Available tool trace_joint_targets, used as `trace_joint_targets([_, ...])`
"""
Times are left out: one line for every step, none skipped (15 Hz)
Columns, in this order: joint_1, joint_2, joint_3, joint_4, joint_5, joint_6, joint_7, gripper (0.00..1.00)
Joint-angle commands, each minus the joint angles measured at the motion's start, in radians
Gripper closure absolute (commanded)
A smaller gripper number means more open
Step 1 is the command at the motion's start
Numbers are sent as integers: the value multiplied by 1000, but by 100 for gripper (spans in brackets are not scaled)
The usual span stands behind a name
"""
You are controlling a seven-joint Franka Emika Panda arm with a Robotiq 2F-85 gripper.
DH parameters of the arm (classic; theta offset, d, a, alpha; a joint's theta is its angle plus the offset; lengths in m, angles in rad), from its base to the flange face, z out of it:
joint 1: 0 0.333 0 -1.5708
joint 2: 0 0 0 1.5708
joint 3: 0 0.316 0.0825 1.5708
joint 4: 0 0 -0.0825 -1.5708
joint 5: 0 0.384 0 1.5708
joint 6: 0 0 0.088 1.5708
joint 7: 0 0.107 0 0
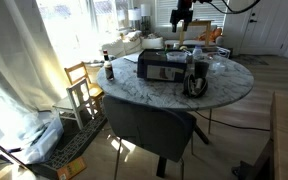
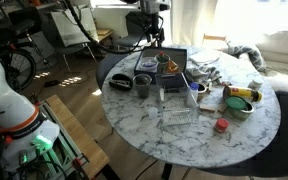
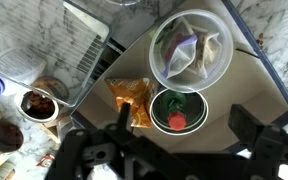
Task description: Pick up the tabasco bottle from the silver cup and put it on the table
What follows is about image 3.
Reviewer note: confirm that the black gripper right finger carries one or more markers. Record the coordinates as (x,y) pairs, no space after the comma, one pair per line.
(247,125)

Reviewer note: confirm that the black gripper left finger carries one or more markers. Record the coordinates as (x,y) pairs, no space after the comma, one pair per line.
(124,116)

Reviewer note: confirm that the silver metal cup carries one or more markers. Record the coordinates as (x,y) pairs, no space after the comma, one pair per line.
(197,113)

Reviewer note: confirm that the white bottle with blue cap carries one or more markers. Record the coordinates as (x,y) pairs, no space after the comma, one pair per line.
(14,68)

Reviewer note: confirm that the orange snack bag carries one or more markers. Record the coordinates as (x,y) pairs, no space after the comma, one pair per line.
(135,95)

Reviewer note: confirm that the cardboard box with dark rim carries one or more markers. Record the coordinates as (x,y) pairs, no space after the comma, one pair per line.
(244,86)

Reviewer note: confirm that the small red sauce packet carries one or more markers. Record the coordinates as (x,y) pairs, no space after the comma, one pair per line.
(45,161)

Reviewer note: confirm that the clear plastic tub with bags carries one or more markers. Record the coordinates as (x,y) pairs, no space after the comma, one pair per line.
(190,50)

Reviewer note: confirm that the clear plastic storage bin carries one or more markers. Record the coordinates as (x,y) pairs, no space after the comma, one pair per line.
(47,36)

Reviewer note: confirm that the jar with brown lid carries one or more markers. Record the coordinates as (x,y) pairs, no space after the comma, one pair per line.
(2,140)

